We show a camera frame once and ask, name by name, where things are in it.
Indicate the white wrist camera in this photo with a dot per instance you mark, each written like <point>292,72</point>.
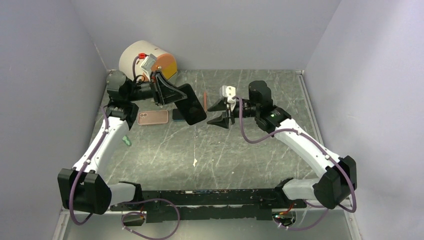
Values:
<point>229,96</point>
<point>147,63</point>

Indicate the red-brown pencil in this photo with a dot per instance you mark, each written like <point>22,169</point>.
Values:
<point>205,101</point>

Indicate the aluminium frame rail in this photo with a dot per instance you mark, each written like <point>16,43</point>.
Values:
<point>284,219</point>

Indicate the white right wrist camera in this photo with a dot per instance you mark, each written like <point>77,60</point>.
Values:
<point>229,96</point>

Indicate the pink phone case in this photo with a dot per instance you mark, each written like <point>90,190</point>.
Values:
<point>155,117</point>

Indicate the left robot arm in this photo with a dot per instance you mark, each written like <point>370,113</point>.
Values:
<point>82,187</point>

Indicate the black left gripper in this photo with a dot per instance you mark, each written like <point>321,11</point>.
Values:
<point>164,92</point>

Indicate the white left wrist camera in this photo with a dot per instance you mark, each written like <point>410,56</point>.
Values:
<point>147,63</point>

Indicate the black base crossbar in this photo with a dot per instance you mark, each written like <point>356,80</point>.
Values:
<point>261,204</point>

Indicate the white round drawer cabinet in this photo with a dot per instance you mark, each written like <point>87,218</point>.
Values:
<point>129,62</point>

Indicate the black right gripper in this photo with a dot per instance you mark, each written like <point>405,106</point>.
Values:
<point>222,121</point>

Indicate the black screen white phone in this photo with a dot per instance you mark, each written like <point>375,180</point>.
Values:
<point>177,116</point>

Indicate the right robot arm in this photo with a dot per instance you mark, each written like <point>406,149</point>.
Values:
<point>260,119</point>

